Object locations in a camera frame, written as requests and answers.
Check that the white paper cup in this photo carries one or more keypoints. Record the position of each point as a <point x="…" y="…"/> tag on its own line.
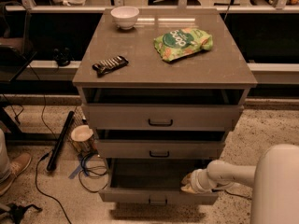
<point x="82" y="138"/>

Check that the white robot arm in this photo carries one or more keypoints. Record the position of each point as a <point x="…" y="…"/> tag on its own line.
<point x="274" y="181"/>

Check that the black round device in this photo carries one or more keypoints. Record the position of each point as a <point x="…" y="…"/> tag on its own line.
<point x="62" y="58"/>

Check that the light trouser leg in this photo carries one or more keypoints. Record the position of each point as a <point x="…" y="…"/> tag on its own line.
<point x="4" y="159"/>

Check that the grey three-drawer cabinet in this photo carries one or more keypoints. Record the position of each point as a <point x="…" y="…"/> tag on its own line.
<point x="216" y="77"/>

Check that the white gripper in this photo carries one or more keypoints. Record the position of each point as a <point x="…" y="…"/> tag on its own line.
<point x="195" y="180"/>

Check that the grey drawer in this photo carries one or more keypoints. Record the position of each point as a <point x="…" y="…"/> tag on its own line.
<point x="162" y="117"/>
<point x="152" y="181"/>
<point x="137" y="149"/>

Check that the black tripod foot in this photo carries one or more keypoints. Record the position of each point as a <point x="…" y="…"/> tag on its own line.
<point x="16" y="212"/>

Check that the grey top drawer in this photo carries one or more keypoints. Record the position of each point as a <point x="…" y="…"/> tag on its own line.
<point x="162" y="117"/>

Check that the blue tape strip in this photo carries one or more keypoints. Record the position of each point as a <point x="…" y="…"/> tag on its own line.
<point x="81" y="167"/>

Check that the grey middle drawer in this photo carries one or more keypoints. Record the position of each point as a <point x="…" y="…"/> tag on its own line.
<point x="137" y="149"/>

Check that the brown shoe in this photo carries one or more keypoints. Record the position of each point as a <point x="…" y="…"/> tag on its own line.
<point x="13" y="170"/>

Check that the grey bottom drawer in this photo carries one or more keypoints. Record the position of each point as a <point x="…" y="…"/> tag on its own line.
<point x="152" y="181"/>

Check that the black striped candy bar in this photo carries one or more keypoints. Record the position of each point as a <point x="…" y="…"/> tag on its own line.
<point x="109" y="65"/>

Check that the white bowl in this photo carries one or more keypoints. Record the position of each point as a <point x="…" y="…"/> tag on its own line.
<point x="125" y="17"/>

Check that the black chair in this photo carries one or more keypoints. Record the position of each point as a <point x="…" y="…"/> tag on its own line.
<point x="16" y="49"/>

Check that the black bar on floor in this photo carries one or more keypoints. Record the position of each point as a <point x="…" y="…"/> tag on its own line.
<point x="55" y="153"/>

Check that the green snack bag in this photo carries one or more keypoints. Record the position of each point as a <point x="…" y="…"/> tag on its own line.
<point x="181" y="43"/>

